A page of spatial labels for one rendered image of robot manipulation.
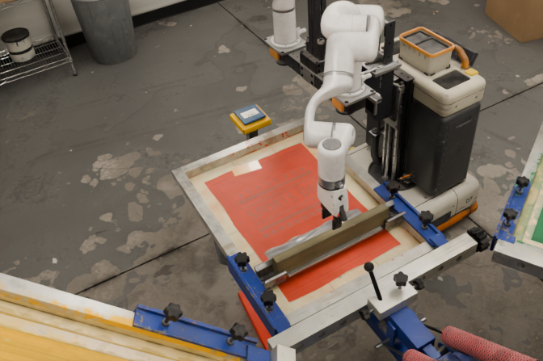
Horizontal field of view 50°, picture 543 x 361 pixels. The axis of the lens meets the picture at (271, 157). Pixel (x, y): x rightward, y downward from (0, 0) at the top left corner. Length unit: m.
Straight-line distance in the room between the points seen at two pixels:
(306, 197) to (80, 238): 1.73
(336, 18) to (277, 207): 0.67
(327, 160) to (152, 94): 2.97
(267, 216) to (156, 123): 2.23
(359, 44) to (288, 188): 0.65
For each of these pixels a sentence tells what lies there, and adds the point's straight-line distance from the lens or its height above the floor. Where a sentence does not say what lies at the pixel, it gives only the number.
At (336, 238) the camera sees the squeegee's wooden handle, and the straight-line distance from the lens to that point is 1.79.
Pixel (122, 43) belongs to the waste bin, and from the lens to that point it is 4.79.
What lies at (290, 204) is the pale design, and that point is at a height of 0.96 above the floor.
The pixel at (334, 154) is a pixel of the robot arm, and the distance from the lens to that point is 1.52.
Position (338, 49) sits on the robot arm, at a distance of 1.65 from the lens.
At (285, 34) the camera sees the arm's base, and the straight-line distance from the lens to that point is 2.46.
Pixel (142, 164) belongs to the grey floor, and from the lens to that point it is 3.78.
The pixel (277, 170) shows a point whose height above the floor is 0.96.
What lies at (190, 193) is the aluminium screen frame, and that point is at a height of 0.99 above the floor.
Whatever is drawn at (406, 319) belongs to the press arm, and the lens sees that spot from 1.63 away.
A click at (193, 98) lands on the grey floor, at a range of 4.26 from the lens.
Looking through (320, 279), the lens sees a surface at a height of 0.96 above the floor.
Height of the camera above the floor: 2.39
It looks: 41 degrees down
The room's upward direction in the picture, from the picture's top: 5 degrees counter-clockwise
